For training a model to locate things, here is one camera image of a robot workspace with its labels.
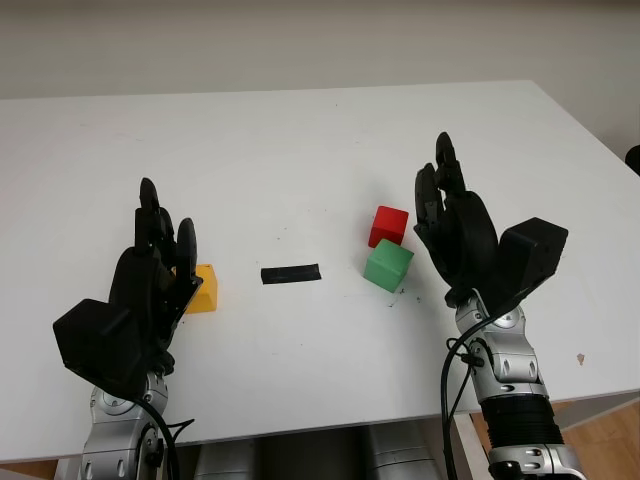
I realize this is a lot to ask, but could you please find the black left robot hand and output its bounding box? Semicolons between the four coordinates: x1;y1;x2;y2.
107;177;205;374

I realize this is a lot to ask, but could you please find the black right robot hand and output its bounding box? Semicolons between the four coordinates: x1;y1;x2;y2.
412;131;501;307

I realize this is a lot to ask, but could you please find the yellow wooden block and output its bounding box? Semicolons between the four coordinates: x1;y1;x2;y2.
172;263;221;314

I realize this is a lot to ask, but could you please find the red wooden block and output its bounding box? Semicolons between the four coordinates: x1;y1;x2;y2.
368;205;410;249

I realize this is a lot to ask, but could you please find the green wooden block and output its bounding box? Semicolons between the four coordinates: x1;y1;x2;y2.
363;238;415;293

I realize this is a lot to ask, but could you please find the black tape strip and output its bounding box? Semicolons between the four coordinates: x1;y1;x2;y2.
260;262;322;287

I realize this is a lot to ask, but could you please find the white table leg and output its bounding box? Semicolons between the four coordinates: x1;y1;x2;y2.
452;412;494;480
53;457;84;480

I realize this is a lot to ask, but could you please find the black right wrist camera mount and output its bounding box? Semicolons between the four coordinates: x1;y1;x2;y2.
492;217;570;301

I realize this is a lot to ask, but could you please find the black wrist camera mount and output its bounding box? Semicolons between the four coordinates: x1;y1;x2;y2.
52;298;151;401
492;217;570;301

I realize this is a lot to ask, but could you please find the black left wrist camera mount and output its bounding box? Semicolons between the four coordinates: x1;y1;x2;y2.
52;298;151;401

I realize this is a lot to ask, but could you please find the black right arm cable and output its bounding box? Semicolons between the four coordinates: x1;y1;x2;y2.
439;287;531;480

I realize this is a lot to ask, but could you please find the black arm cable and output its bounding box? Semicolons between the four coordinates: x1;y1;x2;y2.
130;393;196;480
439;287;531;480

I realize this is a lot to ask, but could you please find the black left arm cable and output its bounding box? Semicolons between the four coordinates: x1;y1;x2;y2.
130;393;196;480

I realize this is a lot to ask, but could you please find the grey metal table frame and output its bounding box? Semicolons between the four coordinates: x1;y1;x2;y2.
549;393;640;432

